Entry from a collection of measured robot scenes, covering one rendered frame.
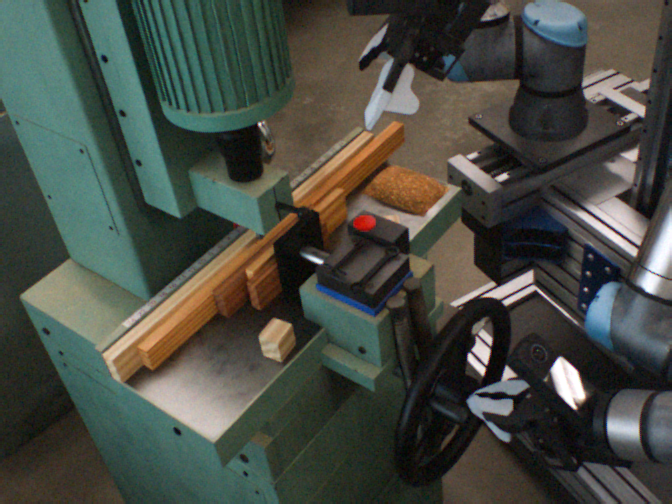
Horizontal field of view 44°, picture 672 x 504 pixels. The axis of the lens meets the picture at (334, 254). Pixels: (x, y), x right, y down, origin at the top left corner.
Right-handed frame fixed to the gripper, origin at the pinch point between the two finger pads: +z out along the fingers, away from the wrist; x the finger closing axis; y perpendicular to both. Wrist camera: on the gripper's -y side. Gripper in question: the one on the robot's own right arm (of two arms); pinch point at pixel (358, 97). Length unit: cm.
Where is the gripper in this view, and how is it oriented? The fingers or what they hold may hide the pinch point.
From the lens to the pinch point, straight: 111.9
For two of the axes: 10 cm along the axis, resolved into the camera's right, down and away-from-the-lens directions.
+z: -4.9, 6.6, 5.7
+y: 8.7, 3.4, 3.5
